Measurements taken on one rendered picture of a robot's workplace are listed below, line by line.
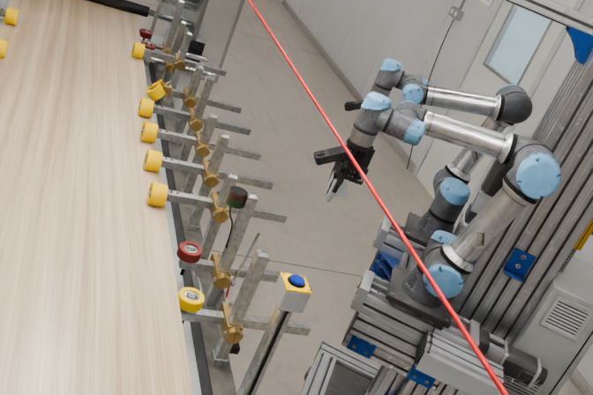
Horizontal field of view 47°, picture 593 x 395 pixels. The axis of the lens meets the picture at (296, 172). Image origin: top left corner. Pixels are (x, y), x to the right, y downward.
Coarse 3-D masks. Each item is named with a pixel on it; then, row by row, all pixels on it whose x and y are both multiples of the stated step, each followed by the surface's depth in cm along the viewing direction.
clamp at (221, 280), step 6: (210, 258) 237; (216, 258) 234; (216, 264) 231; (216, 270) 228; (216, 276) 228; (222, 276) 226; (228, 276) 228; (216, 282) 226; (222, 282) 227; (228, 282) 228; (222, 288) 228
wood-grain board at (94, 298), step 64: (64, 0) 412; (0, 64) 300; (64, 64) 326; (128, 64) 356; (0, 128) 252; (64, 128) 270; (128, 128) 291; (0, 192) 217; (64, 192) 230; (128, 192) 245; (0, 256) 191; (64, 256) 201; (128, 256) 212; (0, 320) 170; (64, 320) 178; (128, 320) 187; (0, 384) 153; (64, 384) 160; (128, 384) 167
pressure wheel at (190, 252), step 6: (180, 246) 226; (186, 246) 228; (192, 246) 228; (198, 246) 230; (180, 252) 225; (186, 252) 224; (192, 252) 225; (198, 252) 227; (180, 258) 225; (186, 258) 225; (192, 258) 225; (198, 258) 226
